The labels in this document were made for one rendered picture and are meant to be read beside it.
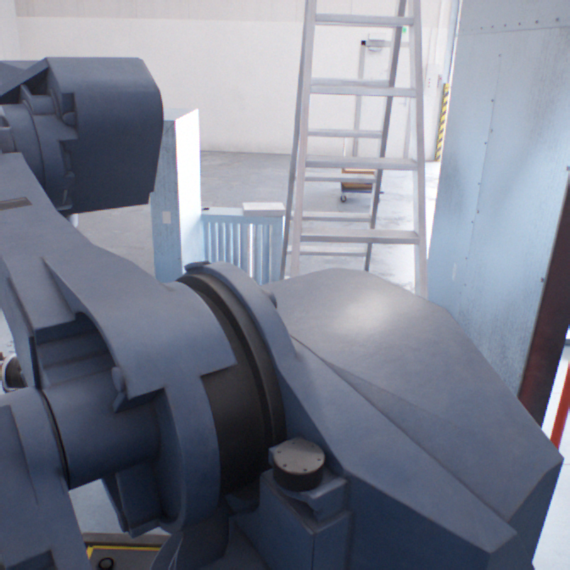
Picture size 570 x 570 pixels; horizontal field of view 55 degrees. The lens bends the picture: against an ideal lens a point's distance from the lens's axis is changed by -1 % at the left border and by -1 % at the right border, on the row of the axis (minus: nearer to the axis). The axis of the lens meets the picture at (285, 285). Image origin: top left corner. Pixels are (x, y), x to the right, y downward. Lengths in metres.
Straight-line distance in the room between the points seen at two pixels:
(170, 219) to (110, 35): 8.46
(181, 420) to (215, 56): 10.90
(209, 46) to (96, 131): 10.07
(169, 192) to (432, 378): 3.07
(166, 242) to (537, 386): 2.56
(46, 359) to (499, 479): 0.57
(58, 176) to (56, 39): 10.98
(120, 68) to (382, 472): 1.14
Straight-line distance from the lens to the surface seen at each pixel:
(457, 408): 0.71
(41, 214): 1.04
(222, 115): 11.45
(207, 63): 11.43
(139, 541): 1.36
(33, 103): 1.41
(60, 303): 0.80
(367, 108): 11.30
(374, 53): 11.25
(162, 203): 3.69
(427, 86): 11.28
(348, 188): 7.87
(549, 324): 1.86
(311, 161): 1.74
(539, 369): 1.93
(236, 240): 4.49
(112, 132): 1.40
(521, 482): 0.70
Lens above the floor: 2.00
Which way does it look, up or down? 23 degrees down
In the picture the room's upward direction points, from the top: 2 degrees clockwise
